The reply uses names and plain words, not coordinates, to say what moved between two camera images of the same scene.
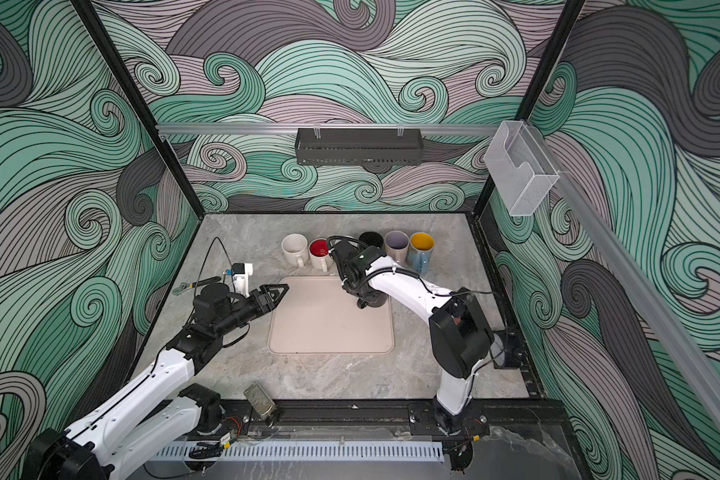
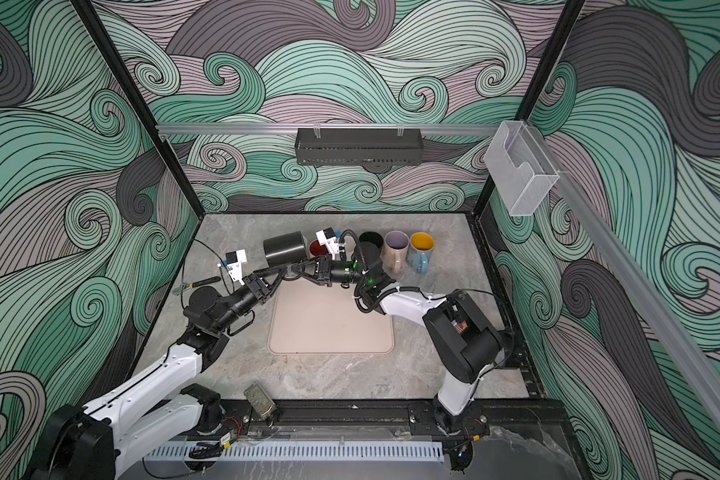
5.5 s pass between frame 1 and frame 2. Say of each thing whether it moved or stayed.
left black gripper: moved
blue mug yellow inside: stayed
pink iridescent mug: stayed
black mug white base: stayed
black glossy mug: moved
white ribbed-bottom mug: stayed
